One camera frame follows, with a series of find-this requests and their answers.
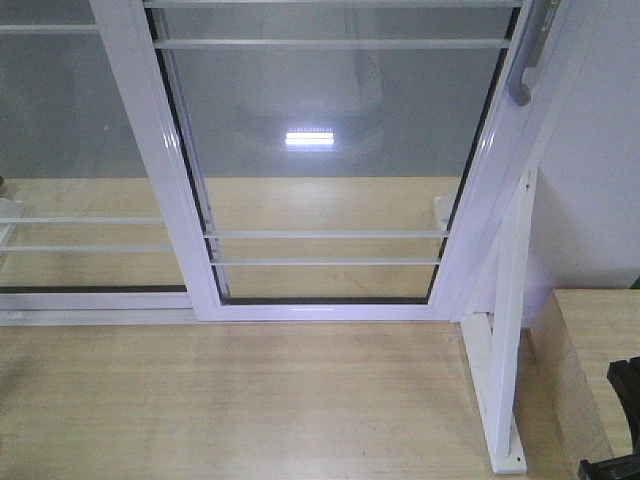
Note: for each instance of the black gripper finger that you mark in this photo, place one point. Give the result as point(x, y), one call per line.
point(618, 468)
point(623, 375)

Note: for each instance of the white framed transparent sliding door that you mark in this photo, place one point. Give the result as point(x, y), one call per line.
point(489, 241)

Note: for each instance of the light wooden side table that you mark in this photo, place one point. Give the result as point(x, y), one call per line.
point(566, 409)

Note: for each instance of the fixed transparent glass panel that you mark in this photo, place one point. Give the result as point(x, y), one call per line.
point(78, 211)

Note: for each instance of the white wooden support bracket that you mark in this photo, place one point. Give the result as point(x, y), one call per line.
point(491, 329)

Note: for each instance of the white fixed door frame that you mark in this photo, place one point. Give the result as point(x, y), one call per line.
point(570, 42)

